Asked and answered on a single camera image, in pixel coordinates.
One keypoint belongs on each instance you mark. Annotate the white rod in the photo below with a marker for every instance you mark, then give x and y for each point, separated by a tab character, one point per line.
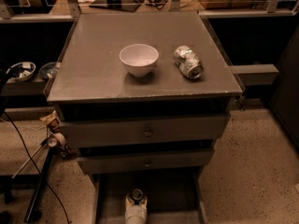
43	143

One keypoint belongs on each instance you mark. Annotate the black metal floor bar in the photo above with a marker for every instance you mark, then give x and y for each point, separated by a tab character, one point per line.
32	213

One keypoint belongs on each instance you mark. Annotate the white bowl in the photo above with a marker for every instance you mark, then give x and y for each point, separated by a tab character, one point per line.
139	59

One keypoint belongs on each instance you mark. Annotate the bowl with small items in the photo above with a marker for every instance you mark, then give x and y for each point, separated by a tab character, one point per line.
22	71

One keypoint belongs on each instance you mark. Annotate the black monitor stand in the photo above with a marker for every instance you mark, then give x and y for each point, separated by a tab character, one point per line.
119	5

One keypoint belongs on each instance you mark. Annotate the roll of tape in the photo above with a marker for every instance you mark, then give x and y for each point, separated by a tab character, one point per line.
57	140

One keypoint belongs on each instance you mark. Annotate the clear glass bowl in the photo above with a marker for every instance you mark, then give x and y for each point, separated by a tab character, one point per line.
49	70

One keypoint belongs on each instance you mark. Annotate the crumpled snack wrapper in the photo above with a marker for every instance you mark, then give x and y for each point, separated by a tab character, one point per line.
51	121

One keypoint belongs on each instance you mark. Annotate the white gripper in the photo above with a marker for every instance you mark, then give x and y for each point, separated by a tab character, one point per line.
135	209

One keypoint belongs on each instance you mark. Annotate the blue pepsi can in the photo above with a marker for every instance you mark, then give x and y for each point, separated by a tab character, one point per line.
137	195

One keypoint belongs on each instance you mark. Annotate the crushed silver green can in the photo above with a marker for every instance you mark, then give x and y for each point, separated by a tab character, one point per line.
188	62

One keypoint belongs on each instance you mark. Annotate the grey drawer cabinet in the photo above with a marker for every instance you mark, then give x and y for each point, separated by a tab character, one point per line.
92	83

